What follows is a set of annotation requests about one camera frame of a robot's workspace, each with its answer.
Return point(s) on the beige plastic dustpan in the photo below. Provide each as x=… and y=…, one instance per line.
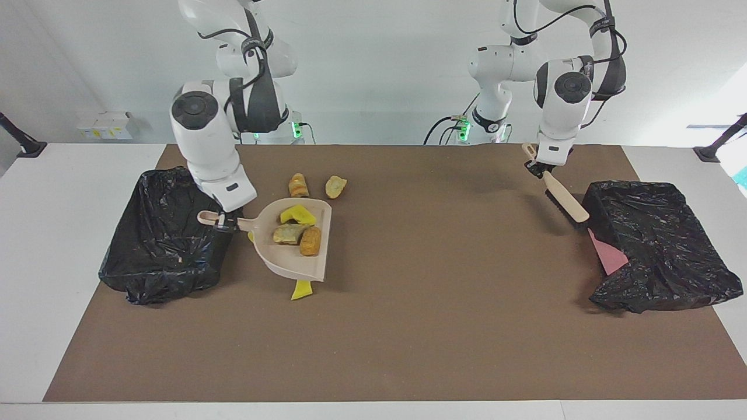
x=286, y=265

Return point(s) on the black plastic trash bag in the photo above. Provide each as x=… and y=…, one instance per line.
x=169, y=251
x=659, y=245

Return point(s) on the pink trash bin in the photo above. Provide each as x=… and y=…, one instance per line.
x=607, y=256

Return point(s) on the pale bread piece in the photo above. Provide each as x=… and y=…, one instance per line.
x=335, y=187

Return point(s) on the brown table mat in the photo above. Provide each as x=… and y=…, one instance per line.
x=496, y=350

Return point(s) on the teal object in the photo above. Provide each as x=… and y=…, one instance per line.
x=743, y=177

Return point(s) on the white wall socket box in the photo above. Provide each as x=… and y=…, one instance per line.
x=108, y=125

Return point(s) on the pale crusty bread chunk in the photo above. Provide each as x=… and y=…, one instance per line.
x=289, y=234

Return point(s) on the brown fried croquette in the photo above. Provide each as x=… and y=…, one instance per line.
x=311, y=241

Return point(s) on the striped orange bread roll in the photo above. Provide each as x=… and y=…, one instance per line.
x=298, y=186

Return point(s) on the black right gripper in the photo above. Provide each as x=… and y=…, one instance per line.
x=233, y=221

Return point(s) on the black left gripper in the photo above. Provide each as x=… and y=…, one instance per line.
x=544, y=169

